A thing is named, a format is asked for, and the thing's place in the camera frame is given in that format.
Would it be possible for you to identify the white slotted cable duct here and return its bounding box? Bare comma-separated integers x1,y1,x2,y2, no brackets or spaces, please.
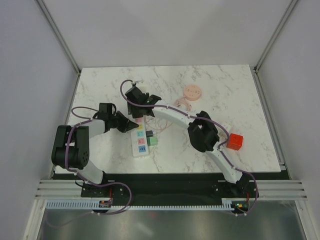
45,196,249,211

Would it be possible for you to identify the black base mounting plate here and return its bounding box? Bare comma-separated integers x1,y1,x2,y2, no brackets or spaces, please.
81,173,259,205

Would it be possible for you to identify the grey small charger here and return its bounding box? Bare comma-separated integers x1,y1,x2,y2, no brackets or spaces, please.
145,130,154,137

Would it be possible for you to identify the white cube adapter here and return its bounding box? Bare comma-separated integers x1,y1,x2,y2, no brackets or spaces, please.
217,121,233,138

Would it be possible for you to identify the white power strip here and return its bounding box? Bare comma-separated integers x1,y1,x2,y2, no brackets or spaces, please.
129,116,149,158

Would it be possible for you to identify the pink coiled socket cord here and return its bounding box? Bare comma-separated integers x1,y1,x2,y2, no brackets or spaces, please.
173,97,193,113

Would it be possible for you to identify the green cube adapter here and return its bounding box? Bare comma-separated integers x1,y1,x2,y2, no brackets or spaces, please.
147,136,158,147

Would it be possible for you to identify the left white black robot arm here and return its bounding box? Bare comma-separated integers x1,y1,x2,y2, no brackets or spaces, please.
51,103,139,197

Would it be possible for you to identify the red cube adapter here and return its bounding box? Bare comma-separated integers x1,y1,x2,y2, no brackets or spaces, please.
226,133,244,151

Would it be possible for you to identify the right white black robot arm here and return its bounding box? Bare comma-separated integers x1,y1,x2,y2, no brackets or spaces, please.
120,85,247,197

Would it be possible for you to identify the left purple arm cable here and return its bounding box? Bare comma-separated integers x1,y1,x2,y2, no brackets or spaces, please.
46,106,133,228

